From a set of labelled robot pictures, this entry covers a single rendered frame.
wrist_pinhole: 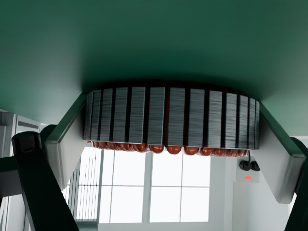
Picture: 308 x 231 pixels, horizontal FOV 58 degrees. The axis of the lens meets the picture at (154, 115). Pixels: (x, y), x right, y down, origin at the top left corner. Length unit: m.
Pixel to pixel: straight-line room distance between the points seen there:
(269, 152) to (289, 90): 0.04
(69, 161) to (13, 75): 0.06
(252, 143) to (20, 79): 0.13
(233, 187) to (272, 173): 0.88
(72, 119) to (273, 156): 0.11
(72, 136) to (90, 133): 0.01
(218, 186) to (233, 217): 6.47
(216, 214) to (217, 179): 0.86
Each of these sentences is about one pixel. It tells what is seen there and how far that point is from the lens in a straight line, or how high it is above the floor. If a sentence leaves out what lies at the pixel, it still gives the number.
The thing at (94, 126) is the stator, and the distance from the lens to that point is 0.15.
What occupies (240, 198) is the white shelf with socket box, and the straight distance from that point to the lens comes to 1.07.
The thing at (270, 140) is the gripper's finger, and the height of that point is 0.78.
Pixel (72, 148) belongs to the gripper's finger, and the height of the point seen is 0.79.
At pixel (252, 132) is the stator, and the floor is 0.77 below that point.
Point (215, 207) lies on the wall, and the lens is 7.59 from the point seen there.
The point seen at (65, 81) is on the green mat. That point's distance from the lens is 0.17.
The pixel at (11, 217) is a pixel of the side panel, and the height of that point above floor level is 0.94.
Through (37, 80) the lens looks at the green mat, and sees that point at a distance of 0.18.
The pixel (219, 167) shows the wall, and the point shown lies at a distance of 7.48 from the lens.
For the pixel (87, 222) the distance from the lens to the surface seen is 3.96.
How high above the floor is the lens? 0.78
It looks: 5 degrees down
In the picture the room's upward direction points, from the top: 177 degrees counter-clockwise
